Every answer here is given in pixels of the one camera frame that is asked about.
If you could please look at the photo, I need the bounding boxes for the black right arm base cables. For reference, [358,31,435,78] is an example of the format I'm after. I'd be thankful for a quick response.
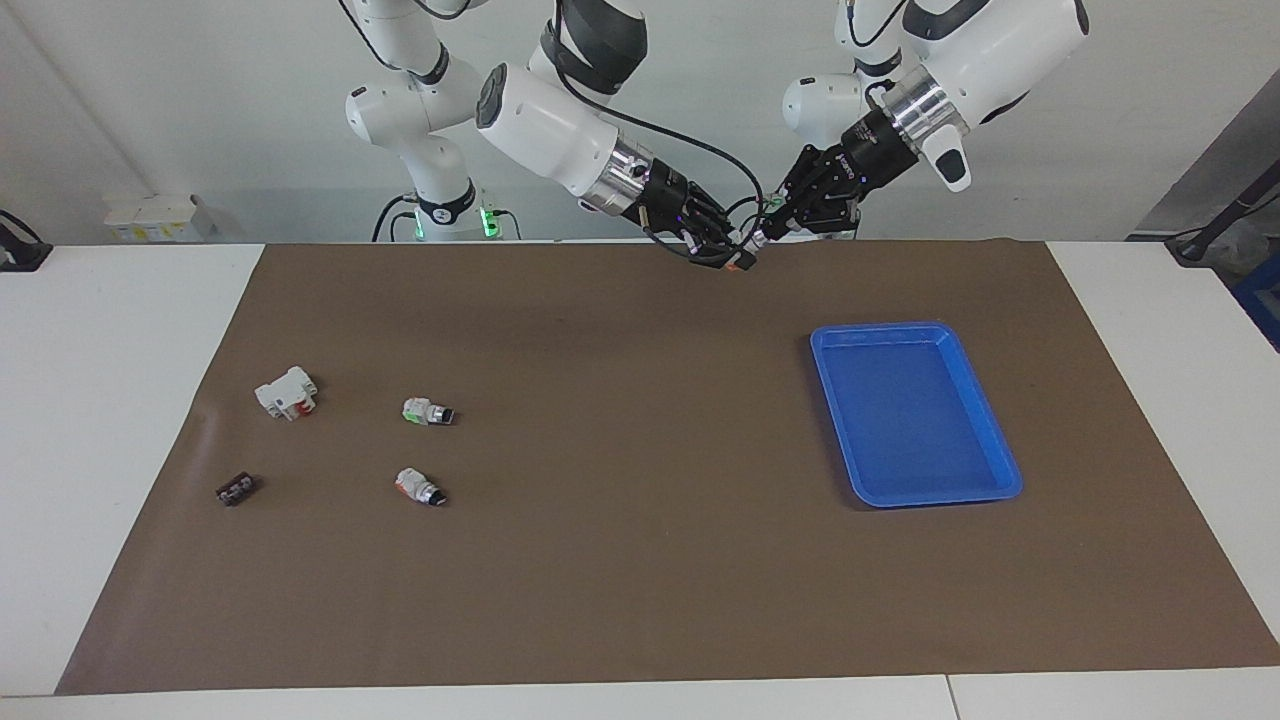
[372,193,521,243]

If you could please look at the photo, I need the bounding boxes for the blue plastic tray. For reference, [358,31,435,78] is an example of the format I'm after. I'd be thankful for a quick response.
[809,320,1025,510]

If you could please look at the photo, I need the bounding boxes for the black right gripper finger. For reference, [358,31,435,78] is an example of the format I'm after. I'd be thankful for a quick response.
[703,205,749,249]
[683,238,746,273]

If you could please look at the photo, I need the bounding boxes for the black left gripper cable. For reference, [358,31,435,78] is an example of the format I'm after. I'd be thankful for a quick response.
[838,0,911,49]

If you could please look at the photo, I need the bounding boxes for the black stand pole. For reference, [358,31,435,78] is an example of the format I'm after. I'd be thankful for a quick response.
[1165,160,1280,266]

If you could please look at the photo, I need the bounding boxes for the black clamp mount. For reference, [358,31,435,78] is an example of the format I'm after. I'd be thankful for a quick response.
[0,210,53,273]

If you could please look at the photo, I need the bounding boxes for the brown table mat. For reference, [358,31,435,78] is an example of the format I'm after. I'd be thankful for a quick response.
[55,238,1280,696]

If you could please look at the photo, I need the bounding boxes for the white orange push button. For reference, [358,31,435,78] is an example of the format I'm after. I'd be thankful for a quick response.
[394,467,449,508]

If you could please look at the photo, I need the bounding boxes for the white breaker with red lever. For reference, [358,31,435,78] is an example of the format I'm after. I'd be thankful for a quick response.
[254,366,319,422]

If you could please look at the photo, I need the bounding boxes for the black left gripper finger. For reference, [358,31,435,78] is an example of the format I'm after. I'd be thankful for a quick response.
[755,175,821,243]
[800,198,861,237]

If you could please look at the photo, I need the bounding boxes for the blue crate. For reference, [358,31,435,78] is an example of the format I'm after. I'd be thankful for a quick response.
[1232,250,1280,351]

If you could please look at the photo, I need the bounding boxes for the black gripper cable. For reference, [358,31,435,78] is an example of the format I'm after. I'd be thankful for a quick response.
[838,0,911,49]
[545,20,766,266]

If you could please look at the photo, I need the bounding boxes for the white cardboard box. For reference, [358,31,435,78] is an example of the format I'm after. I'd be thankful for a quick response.
[105,194,216,243]

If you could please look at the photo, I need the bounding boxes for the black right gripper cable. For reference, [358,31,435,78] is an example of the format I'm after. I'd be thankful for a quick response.
[545,20,766,266]

